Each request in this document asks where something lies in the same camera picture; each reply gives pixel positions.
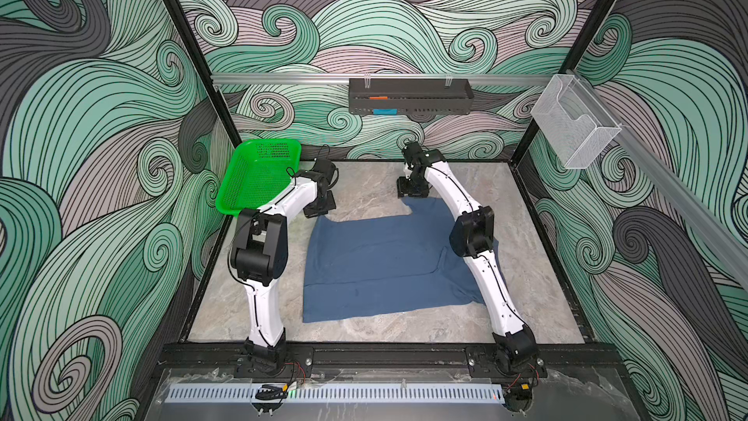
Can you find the aluminium right rail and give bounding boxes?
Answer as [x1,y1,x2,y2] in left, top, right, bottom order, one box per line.
[566,70,747,288]

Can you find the blue t-shirt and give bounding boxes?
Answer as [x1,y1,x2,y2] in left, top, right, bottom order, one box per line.
[302,198,484,324]

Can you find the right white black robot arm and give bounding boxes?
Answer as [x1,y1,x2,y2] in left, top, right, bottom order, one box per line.
[397,142,539,375]

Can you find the white slotted cable duct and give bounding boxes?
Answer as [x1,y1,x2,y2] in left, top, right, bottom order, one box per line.
[165,382,505,405]

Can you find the black wall tray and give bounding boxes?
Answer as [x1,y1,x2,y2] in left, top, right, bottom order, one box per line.
[348,79,475,118]

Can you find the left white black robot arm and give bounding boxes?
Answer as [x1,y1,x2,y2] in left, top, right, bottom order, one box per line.
[229,158,338,371]

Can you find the aluminium rail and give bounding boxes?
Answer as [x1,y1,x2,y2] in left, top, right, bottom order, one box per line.
[566,70,747,288]
[212,72,552,87]

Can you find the aluminium back rail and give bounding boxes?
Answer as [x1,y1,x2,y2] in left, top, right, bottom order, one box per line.
[212,72,552,87]

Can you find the green plastic basket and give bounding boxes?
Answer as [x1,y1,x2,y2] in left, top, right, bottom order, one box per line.
[215,138,302,216]

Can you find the clear acrylic wall holder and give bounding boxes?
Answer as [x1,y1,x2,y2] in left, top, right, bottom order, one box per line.
[531,74,621,170]

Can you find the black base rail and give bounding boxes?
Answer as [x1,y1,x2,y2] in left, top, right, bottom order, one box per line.
[157,342,623,381]

